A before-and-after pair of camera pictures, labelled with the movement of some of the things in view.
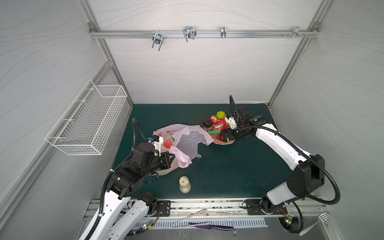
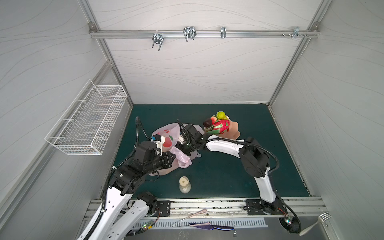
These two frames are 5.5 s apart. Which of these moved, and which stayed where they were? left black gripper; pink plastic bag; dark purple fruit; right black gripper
Moved: right black gripper
Stayed: pink plastic bag; dark purple fruit; left black gripper
